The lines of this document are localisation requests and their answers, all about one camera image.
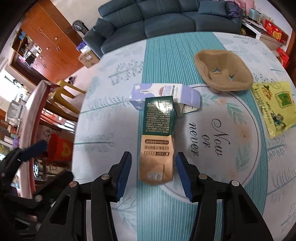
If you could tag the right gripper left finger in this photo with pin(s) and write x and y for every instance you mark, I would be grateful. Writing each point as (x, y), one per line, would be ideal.
(67, 218)

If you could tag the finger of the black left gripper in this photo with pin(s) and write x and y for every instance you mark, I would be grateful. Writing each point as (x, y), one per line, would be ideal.
(34, 150)

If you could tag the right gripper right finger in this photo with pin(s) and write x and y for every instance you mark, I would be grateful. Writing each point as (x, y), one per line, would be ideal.
(241, 220)

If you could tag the green beige carton box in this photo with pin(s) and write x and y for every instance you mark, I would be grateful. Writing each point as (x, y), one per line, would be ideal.
(156, 162)

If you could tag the purple white carton box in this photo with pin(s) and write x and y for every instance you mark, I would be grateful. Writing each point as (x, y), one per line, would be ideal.
(186, 99)

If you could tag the yellow wooden chair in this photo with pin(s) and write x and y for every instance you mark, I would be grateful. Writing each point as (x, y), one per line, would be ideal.
(57, 99)

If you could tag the teal striped table runner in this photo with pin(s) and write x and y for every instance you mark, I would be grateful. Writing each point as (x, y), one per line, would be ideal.
(224, 138)

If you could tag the white patterned tablecloth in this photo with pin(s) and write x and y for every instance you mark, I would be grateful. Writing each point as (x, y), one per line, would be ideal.
(109, 125)

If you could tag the wooden cabinet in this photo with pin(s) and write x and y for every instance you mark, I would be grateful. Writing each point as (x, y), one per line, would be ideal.
(45, 45)

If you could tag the cardboard box on floor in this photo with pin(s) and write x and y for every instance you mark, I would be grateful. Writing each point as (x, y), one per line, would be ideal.
(88, 59)

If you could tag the yellow snack bag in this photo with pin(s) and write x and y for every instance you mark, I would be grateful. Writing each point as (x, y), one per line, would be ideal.
(276, 104)

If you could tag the brown paper cup carrier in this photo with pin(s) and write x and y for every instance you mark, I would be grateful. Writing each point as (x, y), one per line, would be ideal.
(223, 70)

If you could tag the dark blue sofa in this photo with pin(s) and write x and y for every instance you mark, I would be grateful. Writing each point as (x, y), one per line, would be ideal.
(125, 22)

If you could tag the red gift box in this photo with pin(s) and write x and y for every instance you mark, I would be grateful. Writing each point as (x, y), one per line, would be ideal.
(276, 32)

